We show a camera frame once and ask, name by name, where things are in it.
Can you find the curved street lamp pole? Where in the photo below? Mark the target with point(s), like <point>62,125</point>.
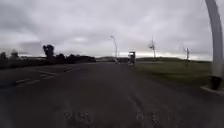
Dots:
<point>115,46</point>

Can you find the dark vehicle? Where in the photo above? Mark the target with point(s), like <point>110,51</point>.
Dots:
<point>132,57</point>

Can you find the dark grey asphalt road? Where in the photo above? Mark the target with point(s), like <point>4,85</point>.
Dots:
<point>100,96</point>

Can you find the bare thin tree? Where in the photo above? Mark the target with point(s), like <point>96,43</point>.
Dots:
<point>152,46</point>

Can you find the green grass field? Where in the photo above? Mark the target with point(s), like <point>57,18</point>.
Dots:
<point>173,70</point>

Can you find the dark tall tree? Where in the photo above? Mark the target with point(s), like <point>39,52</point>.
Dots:
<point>48,51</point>

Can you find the row of dark bushes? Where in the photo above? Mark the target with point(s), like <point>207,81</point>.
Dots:
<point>40,60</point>

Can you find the small bare tree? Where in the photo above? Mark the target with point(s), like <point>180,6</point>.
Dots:
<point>187,52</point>

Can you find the pale concrete kerb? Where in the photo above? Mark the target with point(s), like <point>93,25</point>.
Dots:
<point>212,90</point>

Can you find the thick pale lamp pole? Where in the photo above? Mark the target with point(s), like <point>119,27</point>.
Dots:
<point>216,43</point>

